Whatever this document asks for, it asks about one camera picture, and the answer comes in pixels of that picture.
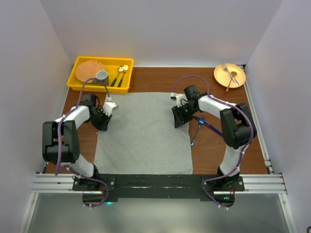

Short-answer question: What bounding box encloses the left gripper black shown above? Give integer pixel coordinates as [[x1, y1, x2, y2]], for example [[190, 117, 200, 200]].
[[87, 108, 112, 132]]

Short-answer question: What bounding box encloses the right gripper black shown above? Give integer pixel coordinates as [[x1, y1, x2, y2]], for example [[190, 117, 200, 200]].
[[172, 103, 198, 129]]

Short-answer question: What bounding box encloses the grey cloth napkin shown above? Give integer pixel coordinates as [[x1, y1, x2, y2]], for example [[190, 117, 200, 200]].
[[94, 92, 193, 175]]

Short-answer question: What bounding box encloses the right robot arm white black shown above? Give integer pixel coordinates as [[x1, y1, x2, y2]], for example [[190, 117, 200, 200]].
[[171, 85, 257, 191]]

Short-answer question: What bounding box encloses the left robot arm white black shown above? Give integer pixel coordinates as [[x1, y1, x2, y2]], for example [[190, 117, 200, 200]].
[[42, 94, 118, 190]]

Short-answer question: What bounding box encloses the blue metallic fork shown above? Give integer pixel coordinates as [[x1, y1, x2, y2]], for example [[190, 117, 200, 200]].
[[190, 117, 205, 148]]

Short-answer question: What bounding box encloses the blue metallic knife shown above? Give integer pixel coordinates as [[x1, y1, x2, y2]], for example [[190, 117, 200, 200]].
[[193, 116, 223, 136]]

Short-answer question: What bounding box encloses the grey ceramic mug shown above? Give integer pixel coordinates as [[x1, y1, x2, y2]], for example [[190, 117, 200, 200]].
[[95, 70, 109, 86]]

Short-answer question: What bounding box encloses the round wooden plate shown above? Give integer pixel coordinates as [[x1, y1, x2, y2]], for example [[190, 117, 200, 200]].
[[75, 60, 105, 83]]

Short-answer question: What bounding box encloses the tan round plate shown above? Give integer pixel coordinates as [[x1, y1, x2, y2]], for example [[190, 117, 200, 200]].
[[213, 63, 246, 89]]

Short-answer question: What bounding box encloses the yellow plastic bin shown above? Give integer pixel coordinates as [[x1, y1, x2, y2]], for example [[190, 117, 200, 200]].
[[67, 56, 134, 94]]

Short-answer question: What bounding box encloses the silver knife on plate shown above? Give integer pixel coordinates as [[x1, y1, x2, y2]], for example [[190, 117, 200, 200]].
[[226, 71, 237, 92]]

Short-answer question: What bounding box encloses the silver fork on plate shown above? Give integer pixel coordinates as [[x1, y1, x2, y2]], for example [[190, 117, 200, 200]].
[[221, 64, 239, 86]]

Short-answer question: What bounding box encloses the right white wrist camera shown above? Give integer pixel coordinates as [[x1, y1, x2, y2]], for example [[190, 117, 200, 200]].
[[171, 93, 188, 107]]

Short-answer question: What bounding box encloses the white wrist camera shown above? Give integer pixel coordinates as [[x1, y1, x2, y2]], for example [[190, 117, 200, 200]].
[[171, 93, 188, 107], [103, 97, 119, 116]]

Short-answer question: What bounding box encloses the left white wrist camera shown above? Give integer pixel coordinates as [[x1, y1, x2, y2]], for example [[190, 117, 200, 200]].
[[103, 97, 119, 116]]

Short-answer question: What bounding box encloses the gold spoon black handle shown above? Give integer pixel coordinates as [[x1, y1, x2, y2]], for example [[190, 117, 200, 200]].
[[110, 66, 124, 87]]

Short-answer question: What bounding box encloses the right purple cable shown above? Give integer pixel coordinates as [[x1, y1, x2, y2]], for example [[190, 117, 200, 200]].
[[172, 75, 255, 209]]

